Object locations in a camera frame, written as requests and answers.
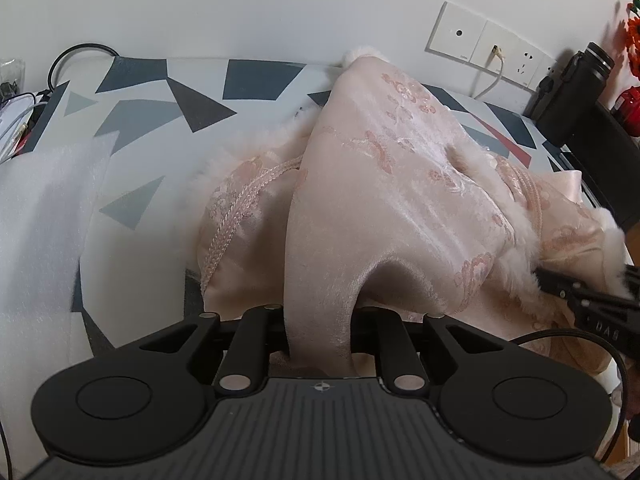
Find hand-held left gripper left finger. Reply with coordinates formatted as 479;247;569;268
132;304;291;397

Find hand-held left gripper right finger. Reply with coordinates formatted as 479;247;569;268
352;305;507;397

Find pink embroidered fur-trimmed garment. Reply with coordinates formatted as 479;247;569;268
187;47;628;378

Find black furniture piece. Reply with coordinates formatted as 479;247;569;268
565;102;640;233

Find red round object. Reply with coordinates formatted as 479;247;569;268
612;85;640;138

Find black thermos bottle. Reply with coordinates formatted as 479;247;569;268
535;41;616;147

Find white foam sheet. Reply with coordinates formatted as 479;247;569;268
0;137;118;356

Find grey geometric patterned bed sheet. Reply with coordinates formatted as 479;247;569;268
0;55;596;351

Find orange artificial flowers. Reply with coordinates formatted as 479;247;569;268
617;0;640;81

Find clear plastic bag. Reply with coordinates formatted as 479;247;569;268
0;57;26;101

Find white plugged cable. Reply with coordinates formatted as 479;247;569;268
472;45;506;101

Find white wall socket panel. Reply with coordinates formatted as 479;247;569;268
426;1;558;92

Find tangle of cables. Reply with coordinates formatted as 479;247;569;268
0;90;53;163

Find black looped cable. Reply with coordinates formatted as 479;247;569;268
47;44;121;96

